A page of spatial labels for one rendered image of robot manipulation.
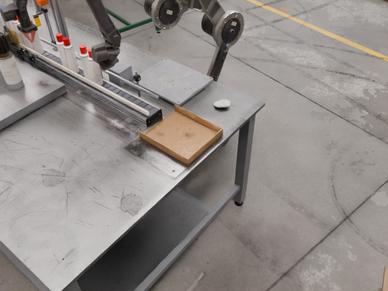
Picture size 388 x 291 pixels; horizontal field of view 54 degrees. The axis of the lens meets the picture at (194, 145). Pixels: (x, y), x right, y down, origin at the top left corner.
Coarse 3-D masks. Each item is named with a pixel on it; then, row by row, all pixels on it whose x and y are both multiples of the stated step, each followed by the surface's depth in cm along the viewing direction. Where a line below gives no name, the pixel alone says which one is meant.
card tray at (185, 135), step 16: (176, 112) 193; (160, 128) 184; (176, 128) 184; (192, 128) 184; (208, 128) 184; (160, 144) 172; (176, 144) 176; (192, 144) 176; (208, 144) 174; (192, 160) 168
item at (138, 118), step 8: (16, 48) 233; (24, 56) 232; (40, 64) 224; (56, 72) 217; (64, 80) 215; (72, 80) 209; (104, 80) 207; (88, 88) 202; (120, 88) 201; (96, 96) 203; (104, 96) 196; (136, 96) 196; (112, 104) 195; (120, 104) 191; (152, 104) 191; (128, 112) 190; (160, 112) 189; (136, 120) 188; (144, 120) 184; (152, 120) 187
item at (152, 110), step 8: (48, 56) 226; (56, 56) 226; (48, 64) 220; (64, 72) 213; (80, 72) 213; (80, 80) 207; (96, 88) 201; (112, 88) 201; (128, 96) 196; (136, 104) 191; (144, 104) 191; (136, 112) 187; (152, 112) 186
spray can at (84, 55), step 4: (80, 48) 192; (84, 48) 192; (80, 52) 194; (84, 52) 193; (80, 56) 194; (84, 56) 194; (88, 56) 195; (84, 60) 195; (84, 64) 197; (88, 64) 198; (84, 68) 199; (88, 68) 199; (84, 72) 201; (88, 72) 200; (88, 76) 202; (92, 80) 205
